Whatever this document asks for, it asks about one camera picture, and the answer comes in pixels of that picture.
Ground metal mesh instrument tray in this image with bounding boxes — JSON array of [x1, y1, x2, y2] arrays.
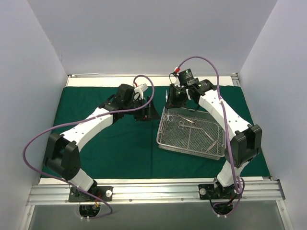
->
[[156, 108, 226, 160]]

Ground green surgical drape cloth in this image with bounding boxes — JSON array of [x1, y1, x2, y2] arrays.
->
[[41, 85, 271, 179]]

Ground silver surgical scissors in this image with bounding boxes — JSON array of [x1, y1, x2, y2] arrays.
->
[[165, 90, 170, 108]]

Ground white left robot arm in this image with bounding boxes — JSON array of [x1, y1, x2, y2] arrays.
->
[[44, 84, 160, 201]]

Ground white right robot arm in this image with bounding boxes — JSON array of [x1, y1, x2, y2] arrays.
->
[[165, 80, 262, 198]]

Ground silver surgical tweezers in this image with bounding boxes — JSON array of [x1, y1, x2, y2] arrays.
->
[[202, 130, 220, 154]]

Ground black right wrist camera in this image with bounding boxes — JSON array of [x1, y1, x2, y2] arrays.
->
[[178, 69, 194, 86]]

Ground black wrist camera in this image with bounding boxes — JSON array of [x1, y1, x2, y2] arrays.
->
[[116, 84, 134, 104], [178, 69, 194, 86]]

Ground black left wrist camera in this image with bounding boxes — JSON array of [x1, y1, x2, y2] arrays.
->
[[116, 84, 134, 104]]

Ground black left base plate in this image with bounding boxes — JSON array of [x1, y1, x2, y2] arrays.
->
[[68, 185, 113, 202]]

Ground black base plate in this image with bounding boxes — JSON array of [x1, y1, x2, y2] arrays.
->
[[68, 185, 113, 202], [198, 182, 239, 200]]

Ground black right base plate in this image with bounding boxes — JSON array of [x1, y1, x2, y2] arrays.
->
[[198, 182, 239, 200]]

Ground aluminium frame rail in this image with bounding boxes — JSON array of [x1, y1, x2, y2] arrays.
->
[[27, 177, 285, 205]]

